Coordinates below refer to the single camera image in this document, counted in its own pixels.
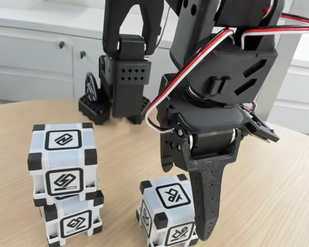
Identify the white cube with lamp symbol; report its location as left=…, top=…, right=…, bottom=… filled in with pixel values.
left=136, top=173, right=199, bottom=247

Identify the white cube with lightning symbol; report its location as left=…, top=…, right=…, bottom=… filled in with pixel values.
left=27, top=122, right=98, bottom=207

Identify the white drawer unit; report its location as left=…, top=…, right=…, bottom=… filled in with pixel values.
left=266, top=58, right=309, bottom=137

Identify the white cube with house symbol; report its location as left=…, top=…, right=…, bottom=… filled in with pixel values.
left=33, top=189, right=105, bottom=247

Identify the white cabinet with doors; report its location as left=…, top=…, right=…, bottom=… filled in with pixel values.
left=0, top=0, right=194, bottom=104

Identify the black gripper camera module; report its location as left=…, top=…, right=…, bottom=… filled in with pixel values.
left=243, top=112, right=281, bottom=144

